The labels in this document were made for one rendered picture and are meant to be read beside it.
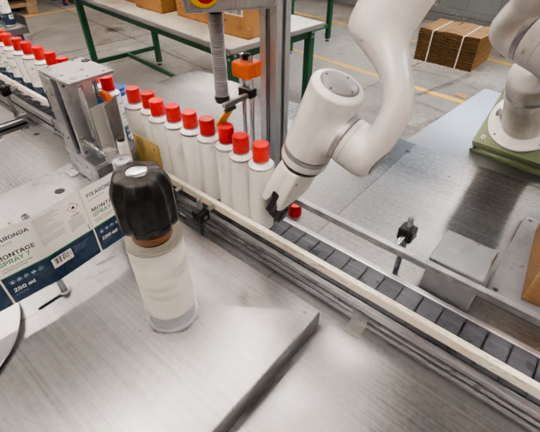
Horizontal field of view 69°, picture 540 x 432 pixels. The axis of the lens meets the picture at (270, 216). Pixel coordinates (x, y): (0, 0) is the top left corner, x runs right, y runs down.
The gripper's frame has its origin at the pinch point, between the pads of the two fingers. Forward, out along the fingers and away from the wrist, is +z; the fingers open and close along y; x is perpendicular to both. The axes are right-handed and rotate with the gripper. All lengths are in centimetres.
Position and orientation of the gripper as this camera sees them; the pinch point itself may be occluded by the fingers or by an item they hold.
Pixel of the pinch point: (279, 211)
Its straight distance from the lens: 81.1
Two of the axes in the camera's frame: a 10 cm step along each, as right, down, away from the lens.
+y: -6.4, 4.9, -5.9
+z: -2.6, 5.8, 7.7
